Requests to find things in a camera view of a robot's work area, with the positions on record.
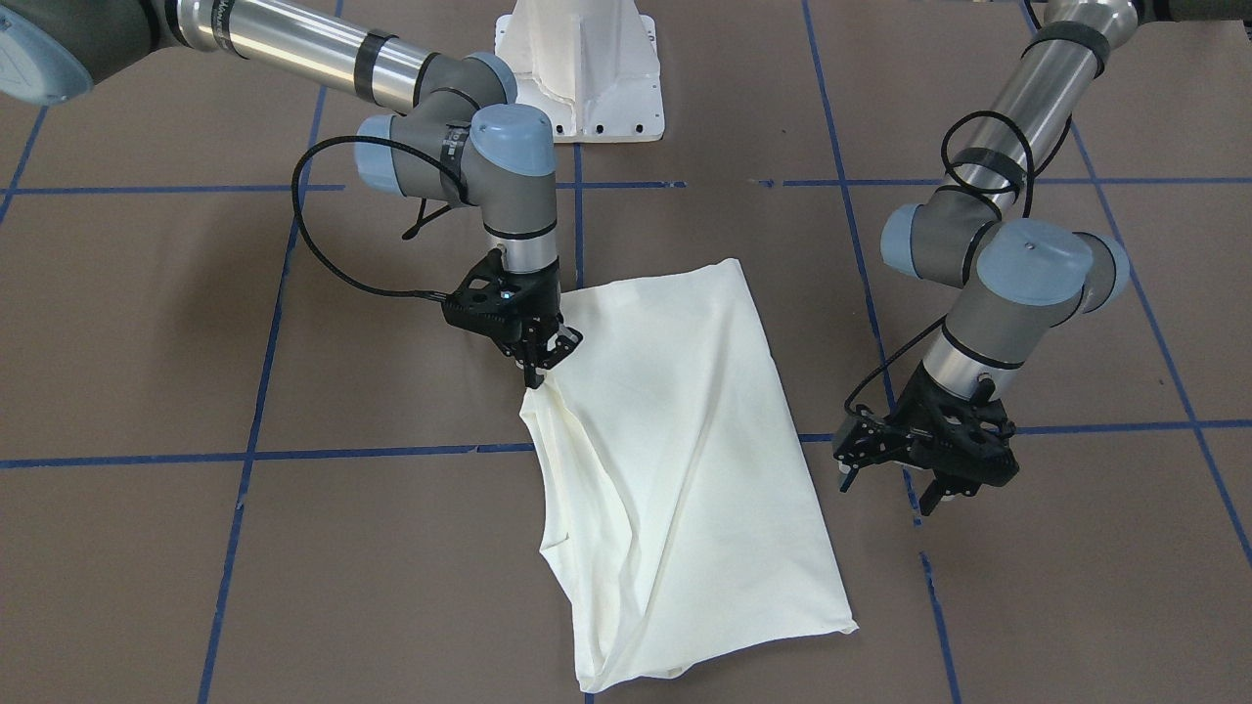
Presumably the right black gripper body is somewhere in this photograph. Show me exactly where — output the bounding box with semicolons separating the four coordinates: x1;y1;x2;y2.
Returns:
507;288;583;371

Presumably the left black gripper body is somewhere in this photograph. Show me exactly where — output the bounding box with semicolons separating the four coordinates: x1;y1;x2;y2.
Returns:
833;366;1019;490

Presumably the cream long-sleeve cat shirt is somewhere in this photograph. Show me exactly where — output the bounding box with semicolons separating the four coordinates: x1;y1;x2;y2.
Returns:
520;258;858;694

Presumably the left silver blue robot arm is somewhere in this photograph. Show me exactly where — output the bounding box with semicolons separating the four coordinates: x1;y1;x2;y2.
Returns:
833;1;1143;516

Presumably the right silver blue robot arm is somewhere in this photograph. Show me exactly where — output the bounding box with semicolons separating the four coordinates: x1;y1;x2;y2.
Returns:
1;1;582;388

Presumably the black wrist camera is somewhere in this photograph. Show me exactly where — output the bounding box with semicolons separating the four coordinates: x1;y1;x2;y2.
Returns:
441;246;558;346

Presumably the black braided cable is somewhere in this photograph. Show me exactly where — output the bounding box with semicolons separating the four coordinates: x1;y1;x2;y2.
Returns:
290;137;461;299
843;110;1077;417

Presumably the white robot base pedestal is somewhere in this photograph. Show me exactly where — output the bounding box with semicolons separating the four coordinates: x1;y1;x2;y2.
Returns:
495;1;666;144

